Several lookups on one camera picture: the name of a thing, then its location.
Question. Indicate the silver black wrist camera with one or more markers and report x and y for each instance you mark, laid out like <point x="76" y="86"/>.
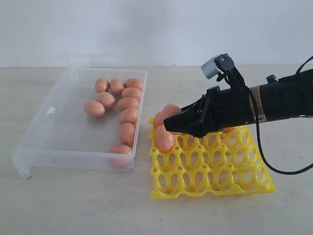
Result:
<point x="223" y="66"/>

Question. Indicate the brown egg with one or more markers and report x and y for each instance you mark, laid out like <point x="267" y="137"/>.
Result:
<point x="94" y="108"/>
<point x="164" y="140"/>
<point x="102" y="85"/>
<point x="117" y="86"/>
<point x="171" y="110"/>
<point x="127" y="133"/>
<point x="132" y="92"/>
<point x="106" y="99"/>
<point x="158" y="119"/>
<point x="134" y="83"/>
<point x="228" y="129"/>
<point x="128" y="102"/>
<point x="129" y="115"/>
<point x="123" y="152"/>

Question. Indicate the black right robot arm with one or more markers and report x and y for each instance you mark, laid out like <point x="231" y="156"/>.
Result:
<point x="287" y="97"/>

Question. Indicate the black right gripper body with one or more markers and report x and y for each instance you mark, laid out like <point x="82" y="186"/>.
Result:
<point x="226" y="108"/>

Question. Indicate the clear plastic container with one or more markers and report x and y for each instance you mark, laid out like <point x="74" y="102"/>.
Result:
<point x="62" y="135"/>

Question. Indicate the yellow plastic egg tray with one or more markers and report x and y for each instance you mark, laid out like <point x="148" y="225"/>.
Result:
<point x="220" y="163"/>

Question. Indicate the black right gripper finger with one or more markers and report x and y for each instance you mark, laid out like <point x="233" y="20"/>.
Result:
<point x="189" y="125"/>
<point x="197" y="109"/>

